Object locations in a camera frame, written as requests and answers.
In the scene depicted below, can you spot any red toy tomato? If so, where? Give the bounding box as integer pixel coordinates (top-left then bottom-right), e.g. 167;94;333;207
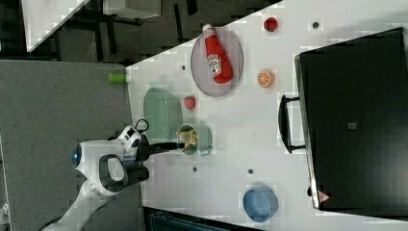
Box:
264;17;278;32

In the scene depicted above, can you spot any peeled toy banana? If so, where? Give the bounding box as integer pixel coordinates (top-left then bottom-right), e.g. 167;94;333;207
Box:
177;130;198;150

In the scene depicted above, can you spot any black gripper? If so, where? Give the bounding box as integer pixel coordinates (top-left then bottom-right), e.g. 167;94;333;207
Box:
134;135;185;162

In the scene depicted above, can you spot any blue bowl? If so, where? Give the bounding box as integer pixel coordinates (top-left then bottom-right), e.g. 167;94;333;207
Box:
242;186;278;222

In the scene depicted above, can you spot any grey round plate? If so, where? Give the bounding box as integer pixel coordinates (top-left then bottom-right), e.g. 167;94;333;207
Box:
191;24;243;97

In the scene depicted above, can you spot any green mug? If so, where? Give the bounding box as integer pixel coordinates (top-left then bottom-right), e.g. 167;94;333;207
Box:
176;123;212;156

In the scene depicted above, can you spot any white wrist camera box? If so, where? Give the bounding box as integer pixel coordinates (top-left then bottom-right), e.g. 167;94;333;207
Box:
117;126;141;148

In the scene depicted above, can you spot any green perforated colander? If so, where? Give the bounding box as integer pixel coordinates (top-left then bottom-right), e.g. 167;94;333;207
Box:
143;88;182;142

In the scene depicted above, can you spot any red ketchup bottle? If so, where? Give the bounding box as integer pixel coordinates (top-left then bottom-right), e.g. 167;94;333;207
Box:
202;24;233;84

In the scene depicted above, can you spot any orange slice toy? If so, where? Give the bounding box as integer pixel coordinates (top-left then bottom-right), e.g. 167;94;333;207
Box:
257;70;275;88

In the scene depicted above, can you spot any green cylinder handle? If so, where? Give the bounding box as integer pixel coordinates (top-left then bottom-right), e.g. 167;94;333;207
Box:
108;73;128;84

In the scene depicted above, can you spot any black toaster oven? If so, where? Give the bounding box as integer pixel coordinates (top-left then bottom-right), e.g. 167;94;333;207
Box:
294;27;408;220

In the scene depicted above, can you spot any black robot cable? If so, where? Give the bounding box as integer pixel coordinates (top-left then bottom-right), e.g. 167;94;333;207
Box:
134;117;150;134

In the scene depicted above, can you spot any red toy strawberry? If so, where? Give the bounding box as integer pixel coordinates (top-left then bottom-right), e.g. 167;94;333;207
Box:
184;96;196;110

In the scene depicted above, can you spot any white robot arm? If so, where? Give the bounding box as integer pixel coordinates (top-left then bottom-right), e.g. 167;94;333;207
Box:
39;134;185;231

